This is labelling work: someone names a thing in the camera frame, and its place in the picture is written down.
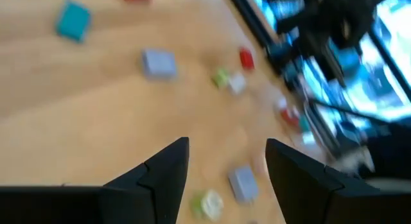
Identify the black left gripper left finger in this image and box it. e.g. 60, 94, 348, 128
101, 136, 190, 224

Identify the teal rectangular block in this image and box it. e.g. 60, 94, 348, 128
55, 0, 93, 44

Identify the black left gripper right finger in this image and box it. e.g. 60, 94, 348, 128
265, 137, 375, 224

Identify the white adapter block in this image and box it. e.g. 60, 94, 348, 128
228, 73, 247, 95

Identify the lavender wall charger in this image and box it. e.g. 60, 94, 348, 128
227, 165, 260, 204
141, 49, 178, 80

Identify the red block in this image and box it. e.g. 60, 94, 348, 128
279, 107, 301, 128
239, 47, 256, 71

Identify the black table frame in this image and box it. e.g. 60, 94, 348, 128
224, 0, 341, 160

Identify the white green cube adapter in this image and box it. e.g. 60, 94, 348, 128
191, 189, 225, 221

